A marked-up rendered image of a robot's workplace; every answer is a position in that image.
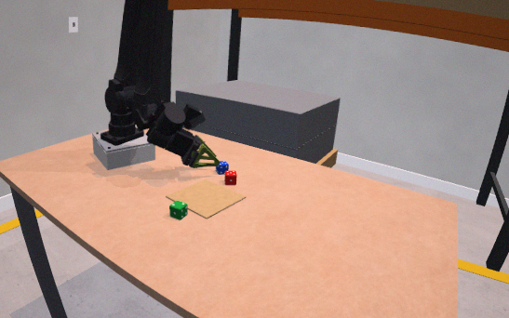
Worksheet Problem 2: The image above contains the green die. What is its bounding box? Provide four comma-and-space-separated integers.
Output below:
169, 200, 188, 220

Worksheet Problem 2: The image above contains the red die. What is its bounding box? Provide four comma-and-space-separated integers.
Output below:
224, 171, 236, 185

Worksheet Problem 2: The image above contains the tan flat mat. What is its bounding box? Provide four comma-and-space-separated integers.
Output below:
166, 179, 247, 219

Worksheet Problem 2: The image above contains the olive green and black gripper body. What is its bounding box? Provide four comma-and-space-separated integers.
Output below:
165, 133, 201, 167

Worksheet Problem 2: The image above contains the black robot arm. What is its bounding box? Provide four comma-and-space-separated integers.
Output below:
100, 0, 206, 152

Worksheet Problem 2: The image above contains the blue die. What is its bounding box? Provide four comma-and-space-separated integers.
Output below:
216, 161, 229, 175

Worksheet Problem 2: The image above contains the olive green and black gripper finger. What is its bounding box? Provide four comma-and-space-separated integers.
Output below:
192, 143, 220, 168
198, 136, 217, 160

